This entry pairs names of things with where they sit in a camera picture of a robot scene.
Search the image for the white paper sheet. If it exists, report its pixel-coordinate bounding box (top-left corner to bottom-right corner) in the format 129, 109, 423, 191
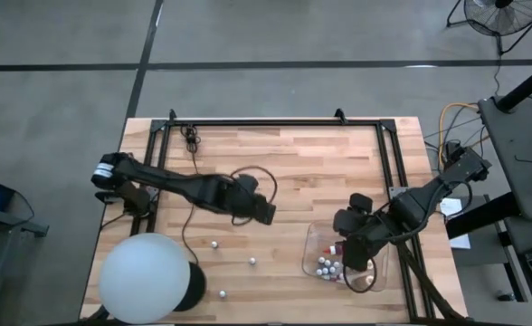
449, 233, 472, 251
440, 197, 464, 217

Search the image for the clear plastic container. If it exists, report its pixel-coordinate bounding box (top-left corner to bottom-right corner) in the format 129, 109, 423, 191
301, 220, 389, 293

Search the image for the black cable with inline switch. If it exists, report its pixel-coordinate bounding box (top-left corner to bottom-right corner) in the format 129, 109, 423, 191
179, 124, 204, 266

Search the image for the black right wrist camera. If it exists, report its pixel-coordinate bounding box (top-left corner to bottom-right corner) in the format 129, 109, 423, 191
349, 193, 375, 214

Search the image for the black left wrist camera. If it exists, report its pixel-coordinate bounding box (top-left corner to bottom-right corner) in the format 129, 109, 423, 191
236, 173, 261, 196

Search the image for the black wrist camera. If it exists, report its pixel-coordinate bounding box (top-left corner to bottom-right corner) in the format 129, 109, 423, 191
236, 173, 261, 196
349, 193, 375, 214

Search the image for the black floor fan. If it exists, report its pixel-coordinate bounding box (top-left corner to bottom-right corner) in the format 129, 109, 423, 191
445, 0, 532, 58

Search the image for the yellow floor cable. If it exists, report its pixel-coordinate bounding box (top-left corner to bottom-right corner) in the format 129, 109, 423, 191
437, 101, 480, 169

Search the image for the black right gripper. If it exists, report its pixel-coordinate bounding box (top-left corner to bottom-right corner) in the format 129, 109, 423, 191
332, 207, 392, 273

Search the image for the gray metal cart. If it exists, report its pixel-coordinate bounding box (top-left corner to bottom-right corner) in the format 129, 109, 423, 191
0, 202, 50, 291

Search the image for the gray side table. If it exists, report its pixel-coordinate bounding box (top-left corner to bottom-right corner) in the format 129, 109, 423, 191
477, 92, 532, 223

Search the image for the globe lamp with black base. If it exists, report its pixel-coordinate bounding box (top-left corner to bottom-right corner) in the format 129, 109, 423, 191
97, 232, 207, 325

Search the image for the black pole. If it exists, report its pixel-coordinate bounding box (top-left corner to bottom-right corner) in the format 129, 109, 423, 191
495, 57, 532, 113

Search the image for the black table frame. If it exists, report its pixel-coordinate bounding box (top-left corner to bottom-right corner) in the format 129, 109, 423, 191
129, 107, 434, 326

